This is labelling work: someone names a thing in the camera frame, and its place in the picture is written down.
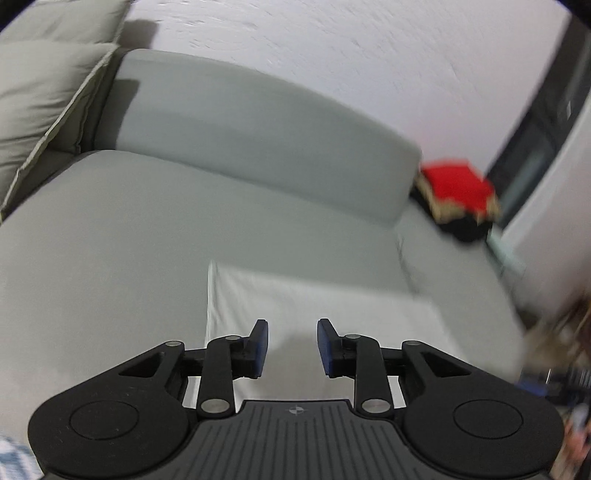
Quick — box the red folded garment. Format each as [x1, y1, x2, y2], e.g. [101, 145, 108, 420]
[420, 159, 495, 212]

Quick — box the glass side table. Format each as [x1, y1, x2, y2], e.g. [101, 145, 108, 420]
[486, 227, 526, 279]

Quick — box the front grey cushion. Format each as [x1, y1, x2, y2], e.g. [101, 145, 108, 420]
[1, 40, 116, 218]

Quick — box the white t-shirt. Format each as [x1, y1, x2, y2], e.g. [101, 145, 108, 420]
[205, 263, 464, 403]

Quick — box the rear grey cushion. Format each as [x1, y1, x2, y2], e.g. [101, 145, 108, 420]
[1, 0, 132, 44]

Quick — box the black folded garment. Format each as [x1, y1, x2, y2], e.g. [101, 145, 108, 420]
[410, 188, 494, 244]

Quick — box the grey cushion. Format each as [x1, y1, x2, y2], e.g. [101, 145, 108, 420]
[1, 40, 116, 218]
[1, 0, 132, 44]

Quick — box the blue white patterned rug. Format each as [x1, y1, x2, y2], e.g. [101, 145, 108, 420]
[0, 436, 43, 480]

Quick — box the tan folded garment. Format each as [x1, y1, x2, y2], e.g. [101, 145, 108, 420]
[413, 175, 501, 225]

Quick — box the dark window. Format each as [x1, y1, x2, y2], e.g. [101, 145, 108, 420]
[487, 18, 590, 228]

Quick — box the person hand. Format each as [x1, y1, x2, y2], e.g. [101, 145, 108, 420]
[562, 403, 590, 479]

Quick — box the grey sofa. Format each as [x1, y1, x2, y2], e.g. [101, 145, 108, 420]
[1, 50, 524, 441]

